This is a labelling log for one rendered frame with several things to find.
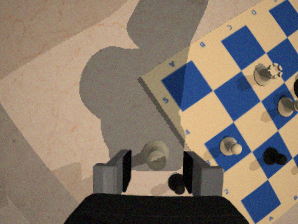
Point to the white chess rook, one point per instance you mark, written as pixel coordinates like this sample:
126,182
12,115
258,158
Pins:
263,76

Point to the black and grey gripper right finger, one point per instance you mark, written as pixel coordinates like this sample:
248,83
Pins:
200,178

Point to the white pawn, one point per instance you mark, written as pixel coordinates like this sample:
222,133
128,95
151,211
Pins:
229,146

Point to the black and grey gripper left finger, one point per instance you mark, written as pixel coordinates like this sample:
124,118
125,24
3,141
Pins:
114,176

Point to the blue and cream chessboard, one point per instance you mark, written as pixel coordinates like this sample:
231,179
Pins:
208,92

